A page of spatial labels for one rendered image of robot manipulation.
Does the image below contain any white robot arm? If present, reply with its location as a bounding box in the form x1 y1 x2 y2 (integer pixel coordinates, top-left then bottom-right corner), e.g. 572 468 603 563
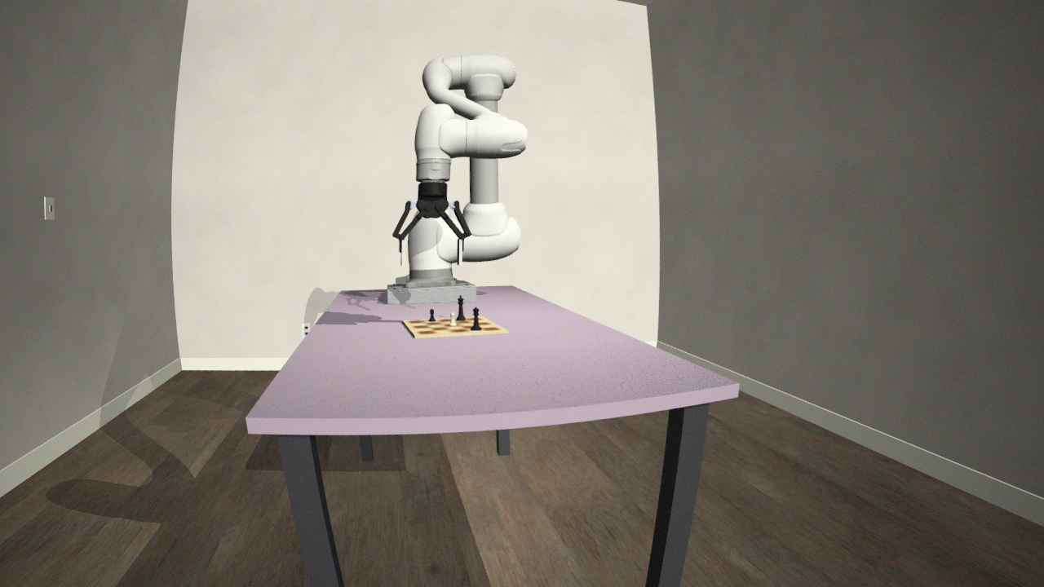
396 55 528 288

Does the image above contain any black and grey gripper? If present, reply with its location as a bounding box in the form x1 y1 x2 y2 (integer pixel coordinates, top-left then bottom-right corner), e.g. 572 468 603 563
392 183 471 267

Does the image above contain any chessboard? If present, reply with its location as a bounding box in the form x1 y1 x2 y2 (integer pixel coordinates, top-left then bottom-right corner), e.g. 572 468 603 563
403 316 508 338

